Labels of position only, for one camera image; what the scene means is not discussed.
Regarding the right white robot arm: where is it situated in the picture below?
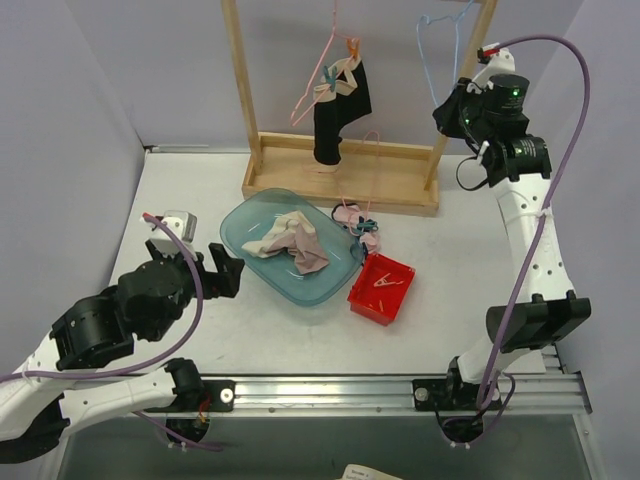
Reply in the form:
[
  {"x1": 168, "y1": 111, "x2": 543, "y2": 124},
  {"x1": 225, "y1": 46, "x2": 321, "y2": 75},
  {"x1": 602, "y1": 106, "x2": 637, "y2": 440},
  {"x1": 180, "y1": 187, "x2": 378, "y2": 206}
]
[{"x1": 433, "y1": 74, "x2": 591, "y2": 409}]

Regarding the pink wire hanger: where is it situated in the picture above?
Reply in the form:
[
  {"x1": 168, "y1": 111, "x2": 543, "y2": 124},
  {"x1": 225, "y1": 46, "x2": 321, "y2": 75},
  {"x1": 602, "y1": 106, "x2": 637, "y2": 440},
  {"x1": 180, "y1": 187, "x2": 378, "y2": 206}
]
[
  {"x1": 289, "y1": 0, "x2": 360, "y2": 127},
  {"x1": 309, "y1": 129, "x2": 382, "y2": 216}
]

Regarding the paper sheet bottom edge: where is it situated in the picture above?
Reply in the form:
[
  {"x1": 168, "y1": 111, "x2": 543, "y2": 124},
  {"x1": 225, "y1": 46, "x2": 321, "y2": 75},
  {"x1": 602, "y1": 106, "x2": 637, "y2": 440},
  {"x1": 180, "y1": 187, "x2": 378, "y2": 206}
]
[{"x1": 340, "y1": 464, "x2": 401, "y2": 480}]

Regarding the wooden clothes rack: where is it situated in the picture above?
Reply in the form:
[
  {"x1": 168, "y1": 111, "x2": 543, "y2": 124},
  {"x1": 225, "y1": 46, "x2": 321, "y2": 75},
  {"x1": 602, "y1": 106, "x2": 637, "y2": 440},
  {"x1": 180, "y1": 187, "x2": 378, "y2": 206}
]
[{"x1": 221, "y1": 0, "x2": 502, "y2": 221}]

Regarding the aluminium mounting rail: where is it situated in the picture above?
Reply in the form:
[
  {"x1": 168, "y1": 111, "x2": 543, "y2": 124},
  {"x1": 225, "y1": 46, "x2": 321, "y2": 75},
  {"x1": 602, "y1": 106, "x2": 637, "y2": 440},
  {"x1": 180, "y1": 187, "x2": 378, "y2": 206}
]
[{"x1": 145, "y1": 372, "x2": 591, "y2": 418}]

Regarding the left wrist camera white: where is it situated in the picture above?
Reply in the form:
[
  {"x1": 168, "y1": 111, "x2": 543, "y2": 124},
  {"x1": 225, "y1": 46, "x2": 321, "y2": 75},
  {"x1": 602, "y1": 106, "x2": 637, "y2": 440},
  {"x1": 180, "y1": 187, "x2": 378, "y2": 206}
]
[{"x1": 140, "y1": 210, "x2": 197, "y2": 257}]

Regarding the teal clothespin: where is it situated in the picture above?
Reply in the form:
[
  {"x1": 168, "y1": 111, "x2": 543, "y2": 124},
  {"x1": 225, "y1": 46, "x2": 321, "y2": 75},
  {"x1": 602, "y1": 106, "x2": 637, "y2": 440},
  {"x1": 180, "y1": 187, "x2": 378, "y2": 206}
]
[
  {"x1": 322, "y1": 65, "x2": 339, "y2": 92},
  {"x1": 354, "y1": 219, "x2": 379, "y2": 236}
]

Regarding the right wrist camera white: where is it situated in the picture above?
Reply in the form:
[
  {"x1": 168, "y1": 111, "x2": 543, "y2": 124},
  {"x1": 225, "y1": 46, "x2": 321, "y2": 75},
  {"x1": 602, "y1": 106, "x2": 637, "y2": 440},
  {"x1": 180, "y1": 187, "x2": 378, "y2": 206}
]
[{"x1": 472, "y1": 43, "x2": 516, "y2": 88}]

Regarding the black underwear beige waistband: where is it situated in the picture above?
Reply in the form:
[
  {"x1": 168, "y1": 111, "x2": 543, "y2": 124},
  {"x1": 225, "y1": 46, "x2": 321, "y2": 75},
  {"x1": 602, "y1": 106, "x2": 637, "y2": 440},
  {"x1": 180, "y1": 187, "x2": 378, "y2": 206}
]
[{"x1": 313, "y1": 57, "x2": 372, "y2": 165}]

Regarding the orange clothespin on black underwear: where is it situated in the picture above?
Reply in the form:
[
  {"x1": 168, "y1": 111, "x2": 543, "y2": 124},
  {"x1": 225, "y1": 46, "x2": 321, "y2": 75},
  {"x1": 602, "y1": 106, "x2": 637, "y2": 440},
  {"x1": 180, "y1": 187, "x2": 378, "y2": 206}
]
[{"x1": 346, "y1": 37, "x2": 360, "y2": 61}]

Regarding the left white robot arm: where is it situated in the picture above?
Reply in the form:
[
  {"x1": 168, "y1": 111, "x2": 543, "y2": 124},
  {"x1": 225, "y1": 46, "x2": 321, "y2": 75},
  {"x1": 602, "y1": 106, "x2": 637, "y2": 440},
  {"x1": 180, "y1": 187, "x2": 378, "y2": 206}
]
[{"x1": 1, "y1": 240, "x2": 245, "y2": 464}]

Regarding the red plastic bin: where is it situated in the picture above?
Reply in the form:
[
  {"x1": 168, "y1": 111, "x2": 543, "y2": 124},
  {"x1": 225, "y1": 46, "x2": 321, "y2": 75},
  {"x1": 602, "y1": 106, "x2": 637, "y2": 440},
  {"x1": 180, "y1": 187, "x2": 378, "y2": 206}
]
[{"x1": 347, "y1": 253, "x2": 415, "y2": 326}]

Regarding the blue wire hanger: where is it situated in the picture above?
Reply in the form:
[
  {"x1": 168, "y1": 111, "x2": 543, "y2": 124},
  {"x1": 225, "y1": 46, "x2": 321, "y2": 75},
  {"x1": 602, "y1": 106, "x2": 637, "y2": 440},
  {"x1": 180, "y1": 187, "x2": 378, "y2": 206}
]
[{"x1": 415, "y1": 0, "x2": 475, "y2": 110}]

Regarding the pink underwear navy trim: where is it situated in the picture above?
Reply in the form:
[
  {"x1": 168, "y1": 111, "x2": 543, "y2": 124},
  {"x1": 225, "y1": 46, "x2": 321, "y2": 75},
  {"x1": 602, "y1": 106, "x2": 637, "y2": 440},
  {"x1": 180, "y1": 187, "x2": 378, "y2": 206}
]
[{"x1": 330, "y1": 203, "x2": 380, "y2": 256}]

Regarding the beige pink underwear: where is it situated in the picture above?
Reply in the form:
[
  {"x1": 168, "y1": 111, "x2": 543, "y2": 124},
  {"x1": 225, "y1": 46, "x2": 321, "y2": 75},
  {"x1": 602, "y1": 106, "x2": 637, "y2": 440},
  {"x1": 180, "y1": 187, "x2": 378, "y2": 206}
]
[{"x1": 242, "y1": 210, "x2": 329, "y2": 275}]

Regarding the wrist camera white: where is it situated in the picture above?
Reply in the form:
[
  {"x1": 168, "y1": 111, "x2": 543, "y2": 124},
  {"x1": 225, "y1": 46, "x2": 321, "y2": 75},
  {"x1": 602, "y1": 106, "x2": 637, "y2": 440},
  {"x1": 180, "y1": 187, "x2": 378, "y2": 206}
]
[
  {"x1": 140, "y1": 210, "x2": 197, "y2": 257},
  {"x1": 472, "y1": 43, "x2": 516, "y2": 88}
]

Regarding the teal plastic basin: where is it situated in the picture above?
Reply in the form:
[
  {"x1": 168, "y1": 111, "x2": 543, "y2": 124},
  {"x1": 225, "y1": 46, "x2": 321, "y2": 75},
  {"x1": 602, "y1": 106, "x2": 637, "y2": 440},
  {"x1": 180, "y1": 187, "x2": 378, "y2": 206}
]
[{"x1": 220, "y1": 188, "x2": 364, "y2": 307}]

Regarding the teal clothespin on black underwear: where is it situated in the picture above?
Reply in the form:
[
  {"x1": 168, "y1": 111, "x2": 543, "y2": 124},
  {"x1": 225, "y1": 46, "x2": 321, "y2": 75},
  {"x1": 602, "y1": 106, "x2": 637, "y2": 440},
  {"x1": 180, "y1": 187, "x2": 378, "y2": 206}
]
[{"x1": 322, "y1": 65, "x2": 339, "y2": 92}]

